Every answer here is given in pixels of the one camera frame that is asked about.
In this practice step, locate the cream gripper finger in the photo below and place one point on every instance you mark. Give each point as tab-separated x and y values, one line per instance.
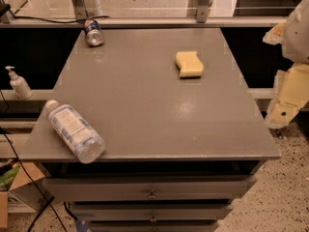
275	34
290	94

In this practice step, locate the blue pepsi can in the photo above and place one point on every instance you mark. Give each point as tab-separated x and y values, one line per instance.
93	32

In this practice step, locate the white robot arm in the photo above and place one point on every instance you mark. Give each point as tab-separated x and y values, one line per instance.
295	42

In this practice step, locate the blue plastic water bottle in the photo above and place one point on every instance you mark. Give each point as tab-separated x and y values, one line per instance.
85	143

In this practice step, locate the white pump dispenser bottle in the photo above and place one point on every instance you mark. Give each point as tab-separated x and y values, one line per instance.
19	84

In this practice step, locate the yellow sponge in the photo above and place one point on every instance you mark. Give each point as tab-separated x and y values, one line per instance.
189	64

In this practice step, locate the grey drawer cabinet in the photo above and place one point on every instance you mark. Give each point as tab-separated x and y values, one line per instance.
155	123

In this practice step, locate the top grey drawer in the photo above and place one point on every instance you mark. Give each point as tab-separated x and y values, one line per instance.
149	188

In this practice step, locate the grey drawer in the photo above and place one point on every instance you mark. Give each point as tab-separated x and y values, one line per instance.
147	211
159	226
149	188

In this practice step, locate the middle grey drawer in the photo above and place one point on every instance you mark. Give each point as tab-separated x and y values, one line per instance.
147	211

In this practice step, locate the bottom grey drawer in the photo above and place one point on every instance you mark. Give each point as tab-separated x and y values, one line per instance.
159	226

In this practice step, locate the cardboard box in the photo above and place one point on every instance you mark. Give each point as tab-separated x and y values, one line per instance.
26	194

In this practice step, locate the green packet in box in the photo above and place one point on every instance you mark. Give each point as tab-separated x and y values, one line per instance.
7	175

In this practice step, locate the metal frame post right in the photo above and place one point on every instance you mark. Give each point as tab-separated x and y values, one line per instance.
202	10

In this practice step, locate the metal frame post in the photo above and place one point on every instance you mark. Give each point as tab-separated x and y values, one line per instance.
79	9
202	10

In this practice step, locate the metal frame post left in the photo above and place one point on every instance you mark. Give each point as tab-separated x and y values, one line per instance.
79	9

